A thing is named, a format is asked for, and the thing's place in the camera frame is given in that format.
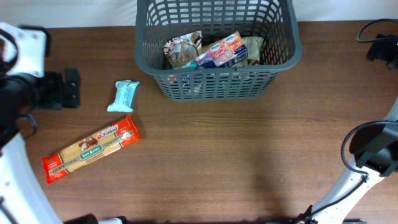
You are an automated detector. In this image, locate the brown snack bag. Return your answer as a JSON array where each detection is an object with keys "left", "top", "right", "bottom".
[{"left": 163, "top": 30, "right": 202, "bottom": 69}]

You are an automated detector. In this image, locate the beige powder pouch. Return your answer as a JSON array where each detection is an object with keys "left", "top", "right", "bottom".
[{"left": 201, "top": 43, "right": 214, "bottom": 54}]

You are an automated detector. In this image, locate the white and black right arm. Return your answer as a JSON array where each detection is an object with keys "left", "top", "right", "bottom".
[{"left": 292, "top": 102, "right": 397, "bottom": 223}]

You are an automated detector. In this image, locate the Kleenex tissue multipack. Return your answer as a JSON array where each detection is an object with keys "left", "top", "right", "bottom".
[{"left": 195, "top": 31, "right": 248, "bottom": 69}]

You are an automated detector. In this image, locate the mint green bar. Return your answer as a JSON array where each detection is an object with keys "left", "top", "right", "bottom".
[{"left": 107, "top": 80, "right": 139, "bottom": 113}]

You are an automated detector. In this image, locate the orange spaghetti packet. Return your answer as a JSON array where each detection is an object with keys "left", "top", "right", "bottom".
[{"left": 41, "top": 115, "right": 139, "bottom": 184}]

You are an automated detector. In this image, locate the grey plastic lattice basket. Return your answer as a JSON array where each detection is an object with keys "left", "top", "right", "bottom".
[{"left": 135, "top": 0, "right": 302, "bottom": 101}]

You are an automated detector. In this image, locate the green snack bag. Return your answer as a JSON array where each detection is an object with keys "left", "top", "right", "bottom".
[{"left": 241, "top": 37, "right": 264, "bottom": 65}]

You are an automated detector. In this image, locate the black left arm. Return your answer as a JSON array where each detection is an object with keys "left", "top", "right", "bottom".
[{"left": 1, "top": 22, "right": 80, "bottom": 223}]

